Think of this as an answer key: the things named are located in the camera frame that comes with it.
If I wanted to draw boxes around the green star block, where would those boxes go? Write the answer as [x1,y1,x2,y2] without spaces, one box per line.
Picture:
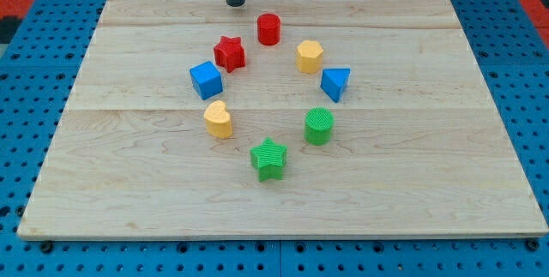
[250,137,287,182]

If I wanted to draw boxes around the yellow heart block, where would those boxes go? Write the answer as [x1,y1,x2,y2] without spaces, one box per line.
[203,100,232,139]

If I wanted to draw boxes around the green cylinder block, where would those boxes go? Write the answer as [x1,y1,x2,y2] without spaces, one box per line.
[304,107,335,146]

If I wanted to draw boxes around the blue cube block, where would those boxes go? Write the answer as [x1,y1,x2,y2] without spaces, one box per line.
[190,61,223,100]

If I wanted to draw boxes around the light wooden board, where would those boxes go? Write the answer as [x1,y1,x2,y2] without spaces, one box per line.
[17,0,548,241]

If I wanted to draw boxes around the blue triangle block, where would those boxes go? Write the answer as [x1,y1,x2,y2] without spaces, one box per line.
[320,68,351,103]

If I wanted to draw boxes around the yellow hexagon block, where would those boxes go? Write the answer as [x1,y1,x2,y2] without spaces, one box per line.
[296,39,323,74]

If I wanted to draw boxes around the red cylinder block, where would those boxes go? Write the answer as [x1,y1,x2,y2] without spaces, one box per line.
[256,13,281,45]

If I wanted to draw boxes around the red star block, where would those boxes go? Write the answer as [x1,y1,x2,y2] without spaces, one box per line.
[213,35,246,73]

